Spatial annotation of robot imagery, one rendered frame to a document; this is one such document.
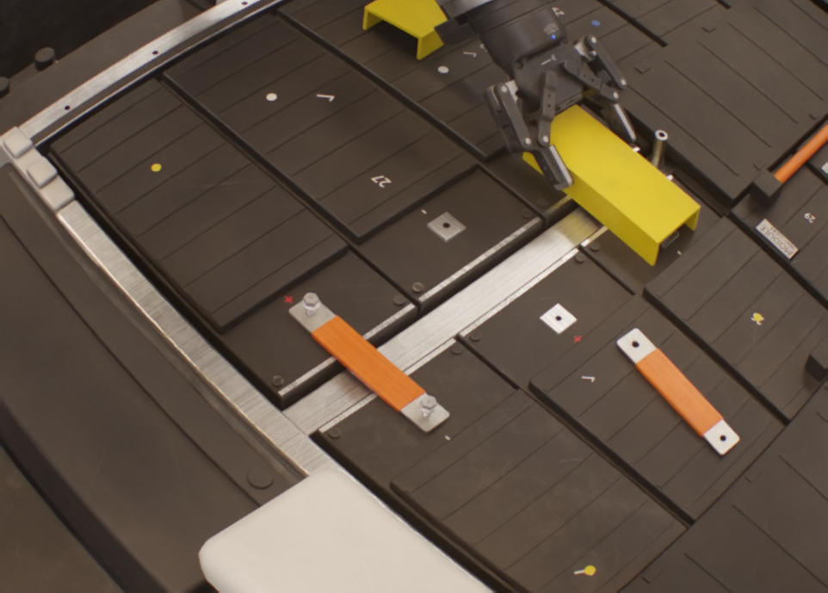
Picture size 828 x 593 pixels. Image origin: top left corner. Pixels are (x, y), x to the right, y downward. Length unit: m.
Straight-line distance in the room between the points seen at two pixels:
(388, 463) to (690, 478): 0.24
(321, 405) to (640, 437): 0.25
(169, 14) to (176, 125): 0.36
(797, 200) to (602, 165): 0.22
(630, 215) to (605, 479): 0.26
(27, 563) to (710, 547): 0.55
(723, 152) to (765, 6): 0.30
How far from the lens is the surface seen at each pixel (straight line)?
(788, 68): 1.60
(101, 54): 1.70
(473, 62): 1.48
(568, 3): 1.59
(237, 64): 1.47
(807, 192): 1.46
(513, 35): 1.34
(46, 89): 1.67
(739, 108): 1.51
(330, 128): 1.40
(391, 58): 1.48
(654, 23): 1.59
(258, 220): 1.32
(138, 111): 1.43
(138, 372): 1.09
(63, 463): 1.06
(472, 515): 1.16
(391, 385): 1.23
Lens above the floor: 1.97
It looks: 48 degrees down
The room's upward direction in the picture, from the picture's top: 6 degrees clockwise
